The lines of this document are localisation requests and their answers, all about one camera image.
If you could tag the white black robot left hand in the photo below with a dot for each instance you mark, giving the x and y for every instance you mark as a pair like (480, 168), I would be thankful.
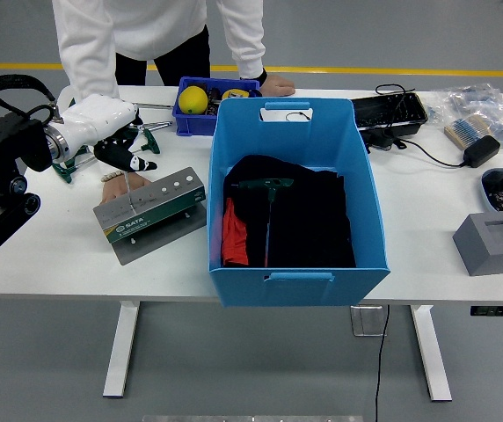
(97, 116)

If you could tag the person's left hand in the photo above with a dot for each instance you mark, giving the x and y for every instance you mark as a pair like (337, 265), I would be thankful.
(278, 85)

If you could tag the person's right hand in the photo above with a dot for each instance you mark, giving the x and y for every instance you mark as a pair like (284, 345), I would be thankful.
(117, 186)

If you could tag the green silver wrench stand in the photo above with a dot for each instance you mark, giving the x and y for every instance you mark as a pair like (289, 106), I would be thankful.
(159, 213)

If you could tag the large blue plastic box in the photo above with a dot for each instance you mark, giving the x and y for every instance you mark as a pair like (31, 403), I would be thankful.
(300, 290)

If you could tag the person's right forearm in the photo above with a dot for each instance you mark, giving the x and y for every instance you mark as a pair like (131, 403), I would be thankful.
(91, 74)

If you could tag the person's left forearm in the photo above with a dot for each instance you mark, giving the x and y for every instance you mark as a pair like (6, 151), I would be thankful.
(247, 44)

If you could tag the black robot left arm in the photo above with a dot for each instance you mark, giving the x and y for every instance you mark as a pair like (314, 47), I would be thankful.
(9, 136)

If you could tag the black wristwatch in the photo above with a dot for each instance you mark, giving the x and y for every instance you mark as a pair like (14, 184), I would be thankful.
(263, 78)

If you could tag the yellow tape measure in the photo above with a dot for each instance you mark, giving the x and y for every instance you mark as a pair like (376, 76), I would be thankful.
(234, 93)

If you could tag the dark brown cylindrical part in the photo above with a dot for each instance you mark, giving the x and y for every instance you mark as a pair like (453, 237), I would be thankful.
(213, 103)

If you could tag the yellow lemon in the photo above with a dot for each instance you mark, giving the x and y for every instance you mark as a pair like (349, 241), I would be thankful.
(192, 100)

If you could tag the small dark blue bin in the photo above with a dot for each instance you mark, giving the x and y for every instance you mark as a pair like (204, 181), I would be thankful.
(190, 125)

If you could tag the person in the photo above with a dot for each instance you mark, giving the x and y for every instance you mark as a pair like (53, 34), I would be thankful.
(159, 26)

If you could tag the black plastic tray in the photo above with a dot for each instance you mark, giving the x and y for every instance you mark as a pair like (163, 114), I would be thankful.
(388, 110)

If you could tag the black flat device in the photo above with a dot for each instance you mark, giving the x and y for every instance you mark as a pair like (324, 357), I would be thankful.
(379, 138)

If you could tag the red cloth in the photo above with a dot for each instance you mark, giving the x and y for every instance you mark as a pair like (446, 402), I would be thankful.
(234, 237)

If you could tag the black cloth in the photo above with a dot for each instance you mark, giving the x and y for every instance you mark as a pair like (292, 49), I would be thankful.
(308, 220)

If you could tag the white table leg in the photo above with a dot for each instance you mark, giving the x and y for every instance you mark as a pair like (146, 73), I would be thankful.
(121, 351)
(432, 351)

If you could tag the taped resistor strip bundle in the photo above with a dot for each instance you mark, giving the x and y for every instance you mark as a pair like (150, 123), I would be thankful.
(462, 132)

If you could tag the clear plastic parts bag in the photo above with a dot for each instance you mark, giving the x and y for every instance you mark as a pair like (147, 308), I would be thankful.
(476, 99)

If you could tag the black power adapter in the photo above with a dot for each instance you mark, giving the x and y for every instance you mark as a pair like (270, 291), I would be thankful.
(480, 150)

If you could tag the metal floor outlet plate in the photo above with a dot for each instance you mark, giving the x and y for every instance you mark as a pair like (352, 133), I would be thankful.
(366, 323)

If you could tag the grey block with square recess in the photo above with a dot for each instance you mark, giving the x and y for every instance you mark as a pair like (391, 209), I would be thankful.
(480, 250)

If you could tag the black table control panel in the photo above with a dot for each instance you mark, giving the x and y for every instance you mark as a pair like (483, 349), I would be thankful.
(500, 310)

